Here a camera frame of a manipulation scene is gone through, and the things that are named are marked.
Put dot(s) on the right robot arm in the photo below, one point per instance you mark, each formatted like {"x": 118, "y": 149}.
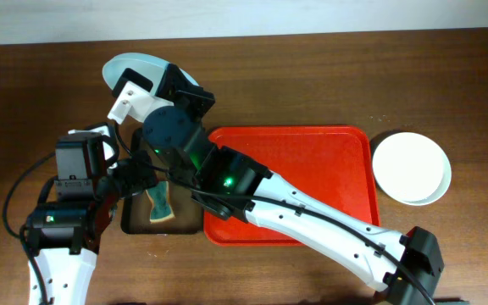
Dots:
{"x": 230, "y": 184}

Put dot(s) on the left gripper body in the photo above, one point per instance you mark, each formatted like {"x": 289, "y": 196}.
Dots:
{"x": 141, "y": 179}

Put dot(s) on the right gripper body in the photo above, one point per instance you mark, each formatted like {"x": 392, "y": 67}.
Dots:
{"x": 189, "y": 95}

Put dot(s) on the black rectangular water tray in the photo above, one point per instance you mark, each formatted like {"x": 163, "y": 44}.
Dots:
{"x": 187, "y": 220}

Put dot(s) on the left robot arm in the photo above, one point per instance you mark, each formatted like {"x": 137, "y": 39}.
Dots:
{"x": 62, "y": 235}

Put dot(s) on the white plate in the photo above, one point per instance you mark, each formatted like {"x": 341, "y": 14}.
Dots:
{"x": 407, "y": 148}

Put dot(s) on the light blue plate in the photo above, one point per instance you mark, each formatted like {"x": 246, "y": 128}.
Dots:
{"x": 149, "y": 66}

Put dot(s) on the red plastic tray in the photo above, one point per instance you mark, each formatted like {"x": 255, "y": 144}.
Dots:
{"x": 331, "y": 163}

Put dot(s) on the mint green plate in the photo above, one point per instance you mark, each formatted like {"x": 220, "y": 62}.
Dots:
{"x": 414, "y": 185}

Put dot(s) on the green and yellow sponge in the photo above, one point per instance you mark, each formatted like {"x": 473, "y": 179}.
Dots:
{"x": 159, "y": 198}

